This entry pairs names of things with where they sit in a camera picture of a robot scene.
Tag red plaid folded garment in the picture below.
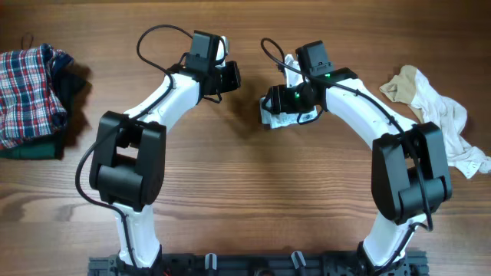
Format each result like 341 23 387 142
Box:
1 44 74 150

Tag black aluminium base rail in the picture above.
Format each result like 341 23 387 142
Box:
87 251 429 276

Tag right black camera cable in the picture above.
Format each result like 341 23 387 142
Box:
260 37 434 274

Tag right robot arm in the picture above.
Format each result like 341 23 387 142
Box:
260 41 452 275

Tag right grey rail clip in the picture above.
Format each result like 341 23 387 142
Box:
291 251 306 270

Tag left black camera cable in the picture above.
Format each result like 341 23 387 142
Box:
74 24 227 269

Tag left grey rail clip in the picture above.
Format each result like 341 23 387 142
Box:
205 253 217 272

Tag dark green folded garment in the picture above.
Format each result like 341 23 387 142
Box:
1 130 66 160

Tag black camera cable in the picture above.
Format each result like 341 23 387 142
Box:
74 24 227 269
260 37 434 274

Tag navy dark folded garment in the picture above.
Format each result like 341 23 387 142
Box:
40 44 87 128

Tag light blue striped baby pants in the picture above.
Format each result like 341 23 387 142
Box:
259 97 318 129

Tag beige and white baby shirt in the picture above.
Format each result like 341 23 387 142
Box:
380 65 490 179

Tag grey rail clip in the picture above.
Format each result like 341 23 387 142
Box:
205 253 217 272
291 251 306 270

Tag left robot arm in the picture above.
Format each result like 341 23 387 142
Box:
88 31 240 275

